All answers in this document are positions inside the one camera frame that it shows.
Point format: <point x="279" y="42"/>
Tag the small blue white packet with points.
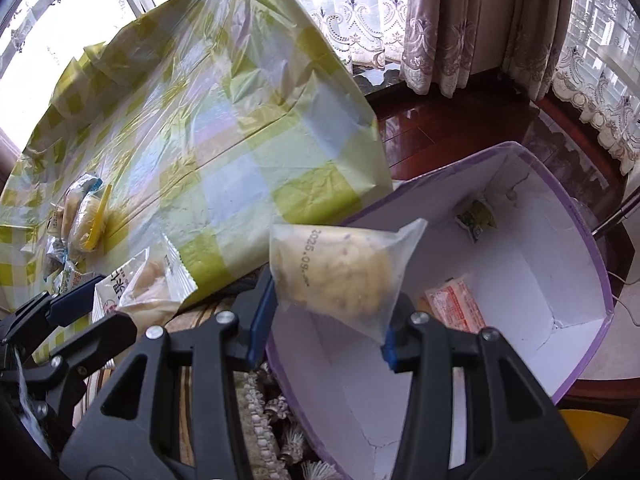
<point x="57" y="255"/>

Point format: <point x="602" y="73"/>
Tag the green white packet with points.
<point x="70" y="280"/>

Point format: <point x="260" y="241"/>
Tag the yellow plastic object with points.
<point x="595" y="437"/>

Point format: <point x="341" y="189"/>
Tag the clear packet with yellow strip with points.
<point x="87" y="220"/>

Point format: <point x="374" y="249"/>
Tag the striped fringed rug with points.
<point x="265" y="425"/>

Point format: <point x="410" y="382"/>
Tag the small white printed packet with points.
<point x="52" y="222"/>

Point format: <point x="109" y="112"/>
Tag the white box with purple rim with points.
<point x="525" y="240"/>

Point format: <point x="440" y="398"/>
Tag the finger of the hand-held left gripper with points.
<point x="100" y="340"/>
<point x="75" y="300"/>

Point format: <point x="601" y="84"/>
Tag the grey metal pole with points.
<point x="617" y="215"/>

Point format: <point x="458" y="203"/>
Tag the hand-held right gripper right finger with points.
<point x="392" y="349"/>

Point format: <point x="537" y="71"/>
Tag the green checked plastic tablecloth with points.
<point x="200" y="135"/>

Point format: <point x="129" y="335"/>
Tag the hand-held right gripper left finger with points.
<point x="262" y="312"/>

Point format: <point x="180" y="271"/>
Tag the white lace curtain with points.
<point x="605" y="60"/>
<point x="360" y="10"/>
<point x="45" y="5"/>

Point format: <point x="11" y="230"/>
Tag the orange red packet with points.
<point x="452" y="305"/>

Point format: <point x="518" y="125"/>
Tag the white printed pastry packet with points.
<point x="145" y="285"/>

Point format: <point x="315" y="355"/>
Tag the clear packet with yellow pastry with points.
<point x="330" y="270"/>

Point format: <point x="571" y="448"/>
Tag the small green yellow packet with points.
<point x="475" y="220"/>

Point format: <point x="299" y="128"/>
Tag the beige patterned curtain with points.
<point x="475" y="20"/>

